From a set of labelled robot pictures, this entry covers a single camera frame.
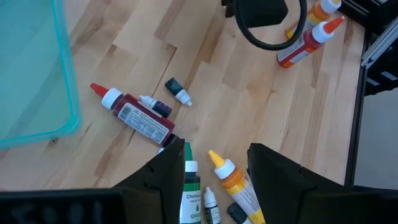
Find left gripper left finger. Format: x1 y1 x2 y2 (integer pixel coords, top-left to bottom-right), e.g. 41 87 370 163
114 136 187 224

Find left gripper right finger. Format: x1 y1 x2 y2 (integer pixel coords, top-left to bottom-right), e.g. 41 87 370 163
247 142 345 224

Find large yellow coloring bottle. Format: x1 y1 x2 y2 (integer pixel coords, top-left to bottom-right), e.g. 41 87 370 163
208 149 267 224

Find small black bottle white cap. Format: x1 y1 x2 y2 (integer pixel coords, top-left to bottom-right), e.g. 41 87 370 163
226 202 253 224

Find large dark red bottle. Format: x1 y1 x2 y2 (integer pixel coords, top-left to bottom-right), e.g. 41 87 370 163
90 82 177 147

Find small blue label bottle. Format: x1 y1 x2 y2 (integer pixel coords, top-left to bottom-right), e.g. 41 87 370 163
137 94 173 119

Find small green label bottle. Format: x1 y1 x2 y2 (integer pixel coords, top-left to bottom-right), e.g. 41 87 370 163
203 186 223 224
164 77 193 108

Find green translucent plastic tray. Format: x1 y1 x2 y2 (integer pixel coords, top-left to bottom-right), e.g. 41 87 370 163
0 0 83 151

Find large green coloring bottle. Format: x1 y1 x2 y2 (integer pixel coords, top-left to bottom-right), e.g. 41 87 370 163
179 141 203 224

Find silver aluminium extrusion bar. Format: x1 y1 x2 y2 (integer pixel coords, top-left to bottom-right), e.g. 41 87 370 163
360 17 398 70

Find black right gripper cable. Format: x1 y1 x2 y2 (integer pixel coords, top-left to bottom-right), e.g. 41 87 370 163
233 0 308 52

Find black aluminium table frame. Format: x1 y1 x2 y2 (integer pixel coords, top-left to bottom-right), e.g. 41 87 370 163
338 0 398 187

